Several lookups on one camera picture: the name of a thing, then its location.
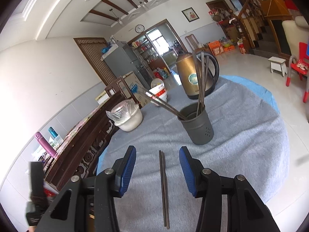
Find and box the dark grey chopstick holder cup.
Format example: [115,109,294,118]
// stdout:
[178,103,214,145]

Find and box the carved dark wooden chair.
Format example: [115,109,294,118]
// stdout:
[44,77,138,192]

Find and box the purple thermos bottle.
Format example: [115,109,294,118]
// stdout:
[34,132,57,158]

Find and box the grey table cloth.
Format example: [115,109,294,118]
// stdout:
[98,76,290,231]

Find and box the teal thermos bottle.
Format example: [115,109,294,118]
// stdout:
[48,127,60,141]

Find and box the white plastic basin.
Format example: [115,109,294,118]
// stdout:
[115,105,143,132]

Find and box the clear plastic bag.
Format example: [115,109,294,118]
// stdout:
[106,100,139,125]

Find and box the red white bowl stack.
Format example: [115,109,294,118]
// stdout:
[146,84,168,107]

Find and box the brass electric kettle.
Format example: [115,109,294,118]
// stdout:
[176,50,219,100]

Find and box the small white stool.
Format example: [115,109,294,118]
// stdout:
[268,57,288,77]

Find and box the grey refrigerator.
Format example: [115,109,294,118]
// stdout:
[101,41,155,89]

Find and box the red plastic child chair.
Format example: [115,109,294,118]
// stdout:
[286,42,308,103]

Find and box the orange cardboard box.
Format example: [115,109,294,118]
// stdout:
[208,40,224,55]

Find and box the wooden dining chair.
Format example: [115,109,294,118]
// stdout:
[185,34,204,52]

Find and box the wooden staircase railing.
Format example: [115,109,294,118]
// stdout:
[230,0,266,51]

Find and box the cream sofa chair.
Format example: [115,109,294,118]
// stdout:
[282,16,309,58]

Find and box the round wall clock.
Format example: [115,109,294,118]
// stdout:
[135,24,145,34]

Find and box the framed wall picture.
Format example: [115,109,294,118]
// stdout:
[182,7,199,23]

